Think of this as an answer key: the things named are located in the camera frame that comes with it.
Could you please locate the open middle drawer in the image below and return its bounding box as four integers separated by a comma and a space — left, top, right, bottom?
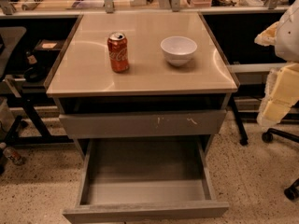
63, 136, 229, 224

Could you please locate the closed top drawer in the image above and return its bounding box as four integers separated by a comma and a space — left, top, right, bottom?
59, 110, 226, 139

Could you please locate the grey office chair left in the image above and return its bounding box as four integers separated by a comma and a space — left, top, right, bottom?
0, 26, 26, 140

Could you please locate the grey drawer cabinet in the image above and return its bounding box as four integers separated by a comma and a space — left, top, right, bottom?
43, 11, 241, 224

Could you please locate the plastic bottle on floor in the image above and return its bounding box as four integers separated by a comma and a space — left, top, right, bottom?
0, 142, 24, 165

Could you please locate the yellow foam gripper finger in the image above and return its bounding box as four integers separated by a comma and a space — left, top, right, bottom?
257, 63, 299, 127

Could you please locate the red coke can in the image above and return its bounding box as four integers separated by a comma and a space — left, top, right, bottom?
107, 32, 129, 73

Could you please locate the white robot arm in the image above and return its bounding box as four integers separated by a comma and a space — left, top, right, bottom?
254, 0, 299, 127

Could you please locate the black desk frame leg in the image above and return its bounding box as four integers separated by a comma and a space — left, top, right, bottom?
229, 96, 248, 146

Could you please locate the white bowl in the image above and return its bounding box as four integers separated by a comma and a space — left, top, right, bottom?
160, 36, 197, 67

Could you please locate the black office chair base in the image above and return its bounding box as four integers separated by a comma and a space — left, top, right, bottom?
261, 127, 299, 202

